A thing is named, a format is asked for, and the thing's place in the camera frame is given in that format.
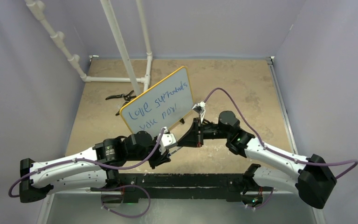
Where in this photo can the yellow framed whiteboard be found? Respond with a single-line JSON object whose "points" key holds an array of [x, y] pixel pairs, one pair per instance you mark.
{"points": [[162, 105]]}

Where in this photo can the aluminium frame rail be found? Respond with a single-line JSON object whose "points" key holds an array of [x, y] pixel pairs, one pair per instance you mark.
{"points": [[289, 132]]}

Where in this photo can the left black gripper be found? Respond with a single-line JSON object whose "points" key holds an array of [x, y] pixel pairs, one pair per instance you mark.
{"points": [[160, 158]]}

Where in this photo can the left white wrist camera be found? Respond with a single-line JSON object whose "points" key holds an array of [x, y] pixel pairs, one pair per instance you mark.
{"points": [[167, 141]]}

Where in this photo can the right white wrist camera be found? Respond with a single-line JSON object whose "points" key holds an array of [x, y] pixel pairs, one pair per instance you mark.
{"points": [[200, 108]]}

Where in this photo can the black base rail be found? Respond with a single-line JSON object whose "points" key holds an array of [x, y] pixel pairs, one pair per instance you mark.
{"points": [[229, 187]]}

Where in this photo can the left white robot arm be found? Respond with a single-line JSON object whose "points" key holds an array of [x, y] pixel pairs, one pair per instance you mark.
{"points": [[96, 167]]}

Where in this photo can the white pvc pipe frame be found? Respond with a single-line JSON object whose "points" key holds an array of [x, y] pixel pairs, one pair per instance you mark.
{"points": [[139, 85]]}

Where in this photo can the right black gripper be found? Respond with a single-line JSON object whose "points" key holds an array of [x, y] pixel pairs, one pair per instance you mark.
{"points": [[192, 139]]}

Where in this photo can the blue whiteboard marker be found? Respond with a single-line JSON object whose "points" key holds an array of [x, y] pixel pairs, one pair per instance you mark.
{"points": [[175, 150]]}

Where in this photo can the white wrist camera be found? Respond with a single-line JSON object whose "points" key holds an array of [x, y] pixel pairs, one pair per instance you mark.
{"points": [[200, 108], [167, 141]]}

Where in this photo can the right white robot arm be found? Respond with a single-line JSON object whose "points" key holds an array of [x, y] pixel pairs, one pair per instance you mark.
{"points": [[307, 177]]}

